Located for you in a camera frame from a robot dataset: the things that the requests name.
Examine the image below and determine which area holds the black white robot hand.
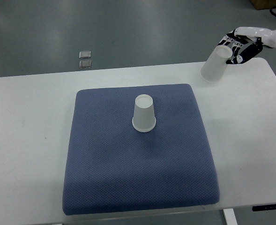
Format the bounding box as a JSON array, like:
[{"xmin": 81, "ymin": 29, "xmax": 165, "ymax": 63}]
[{"xmin": 218, "ymin": 27, "xmax": 276, "ymax": 65}]

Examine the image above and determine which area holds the white paper cup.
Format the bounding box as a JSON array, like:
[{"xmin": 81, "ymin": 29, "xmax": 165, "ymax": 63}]
[
  {"xmin": 200, "ymin": 45, "xmax": 232, "ymax": 83},
  {"xmin": 132, "ymin": 94, "xmax": 156, "ymax": 132}
]

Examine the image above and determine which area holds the brown cardboard box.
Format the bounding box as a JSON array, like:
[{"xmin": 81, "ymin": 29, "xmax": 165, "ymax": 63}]
[{"xmin": 250, "ymin": 0, "xmax": 276, "ymax": 10}]

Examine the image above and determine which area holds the blue textured cushion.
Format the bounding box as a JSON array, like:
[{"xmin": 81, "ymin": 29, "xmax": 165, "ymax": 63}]
[{"xmin": 62, "ymin": 84, "xmax": 220, "ymax": 215}]

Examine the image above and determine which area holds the upper metal floor plate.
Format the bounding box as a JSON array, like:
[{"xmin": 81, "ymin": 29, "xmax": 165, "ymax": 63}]
[{"xmin": 79, "ymin": 50, "xmax": 91, "ymax": 59}]

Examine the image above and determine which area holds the metal floor plate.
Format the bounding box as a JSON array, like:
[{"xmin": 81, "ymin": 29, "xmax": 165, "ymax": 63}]
[
  {"xmin": 79, "ymin": 50, "xmax": 91, "ymax": 59},
  {"xmin": 79, "ymin": 60, "xmax": 92, "ymax": 69}
]

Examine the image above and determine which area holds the lower metal floor plate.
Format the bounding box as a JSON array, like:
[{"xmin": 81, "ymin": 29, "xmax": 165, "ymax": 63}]
[{"xmin": 79, "ymin": 60, "xmax": 92, "ymax": 69}]

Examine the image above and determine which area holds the black table control panel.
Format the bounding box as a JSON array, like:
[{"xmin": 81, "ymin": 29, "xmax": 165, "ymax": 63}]
[{"xmin": 252, "ymin": 204, "xmax": 276, "ymax": 212}]

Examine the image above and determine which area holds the white table leg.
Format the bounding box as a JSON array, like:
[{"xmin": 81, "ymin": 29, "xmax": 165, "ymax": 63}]
[{"xmin": 223, "ymin": 209, "xmax": 238, "ymax": 225}]

